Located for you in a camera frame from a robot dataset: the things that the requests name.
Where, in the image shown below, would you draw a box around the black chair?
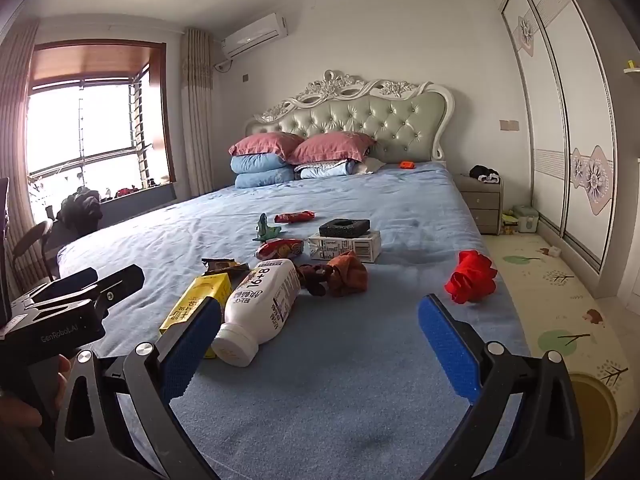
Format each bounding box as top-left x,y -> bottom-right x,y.
10,219 -> 57,282

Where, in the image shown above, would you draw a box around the white plastic bottle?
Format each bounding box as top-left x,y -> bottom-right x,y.
210,258 -> 302,367

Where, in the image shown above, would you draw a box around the pink pillow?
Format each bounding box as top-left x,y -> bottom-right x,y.
228,132 -> 305,159
287,131 -> 377,165

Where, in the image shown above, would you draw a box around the window with wooden frame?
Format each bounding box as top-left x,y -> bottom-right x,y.
26,39 -> 177,198

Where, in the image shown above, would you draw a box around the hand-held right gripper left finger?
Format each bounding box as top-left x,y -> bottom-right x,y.
52,296 -> 223,480

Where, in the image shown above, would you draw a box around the black foam block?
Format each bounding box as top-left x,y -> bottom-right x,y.
318,218 -> 372,238

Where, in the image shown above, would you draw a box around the white air conditioner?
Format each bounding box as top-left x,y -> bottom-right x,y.
220,12 -> 290,60

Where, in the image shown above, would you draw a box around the folded patterned blue blanket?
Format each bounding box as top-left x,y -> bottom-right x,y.
293,158 -> 359,180

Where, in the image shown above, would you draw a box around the white sliding wardrobe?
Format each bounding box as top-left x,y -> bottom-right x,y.
482,0 -> 640,275

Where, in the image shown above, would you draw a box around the white milk carton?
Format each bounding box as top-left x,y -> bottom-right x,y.
305,230 -> 382,264

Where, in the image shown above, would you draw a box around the grey nightstand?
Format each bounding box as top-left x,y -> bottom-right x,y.
453,173 -> 505,236

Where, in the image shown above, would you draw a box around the person's left hand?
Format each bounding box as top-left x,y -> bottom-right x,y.
0,354 -> 72,431

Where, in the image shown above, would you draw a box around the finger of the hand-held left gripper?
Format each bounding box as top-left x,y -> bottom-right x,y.
17,267 -> 99,307
95,263 -> 146,322

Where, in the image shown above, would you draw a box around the dark jacket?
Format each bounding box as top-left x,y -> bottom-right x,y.
56,185 -> 105,234

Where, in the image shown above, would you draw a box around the bed with blue sheet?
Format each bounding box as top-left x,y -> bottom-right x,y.
56,69 -> 532,480

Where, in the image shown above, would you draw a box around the orange-brown cloth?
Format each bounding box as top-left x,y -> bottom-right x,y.
326,250 -> 369,297

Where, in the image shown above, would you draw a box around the brown snack wrapper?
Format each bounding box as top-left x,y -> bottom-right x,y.
200,257 -> 250,276

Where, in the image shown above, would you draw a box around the yellow carton box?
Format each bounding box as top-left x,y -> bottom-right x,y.
158,273 -> 234,360

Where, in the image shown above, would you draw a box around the tree-print play mat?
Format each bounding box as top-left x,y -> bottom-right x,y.
481,232 -> 632,461

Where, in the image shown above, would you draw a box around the pale green storage box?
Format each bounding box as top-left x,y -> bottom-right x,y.
512,204 -> 540,234

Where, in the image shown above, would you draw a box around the beige curtain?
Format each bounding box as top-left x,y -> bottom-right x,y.
180,27 -> 217,202
0,19 -> 42,283

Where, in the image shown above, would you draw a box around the black clothes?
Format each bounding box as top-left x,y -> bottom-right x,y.
468,164 -> 501,184

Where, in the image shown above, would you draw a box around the red snack bar packet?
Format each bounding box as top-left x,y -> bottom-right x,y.
273,210 -> 316,225

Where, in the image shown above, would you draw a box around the blue folded pillows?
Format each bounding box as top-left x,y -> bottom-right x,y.
230,152 -> 296,190

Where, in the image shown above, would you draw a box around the red cloth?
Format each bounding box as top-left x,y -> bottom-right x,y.
444,249 -> 499,305

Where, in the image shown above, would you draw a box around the red snack bag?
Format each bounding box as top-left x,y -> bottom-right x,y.
254,238 -> 305,261

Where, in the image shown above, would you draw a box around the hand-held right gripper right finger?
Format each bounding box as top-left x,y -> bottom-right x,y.
417,292 -> 586,480

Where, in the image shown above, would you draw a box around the green snack wrapper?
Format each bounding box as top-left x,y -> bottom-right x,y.
252,213 -> 284,242

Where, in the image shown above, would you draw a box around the yellow trash bin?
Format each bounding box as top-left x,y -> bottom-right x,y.
569,372 -> 632,480

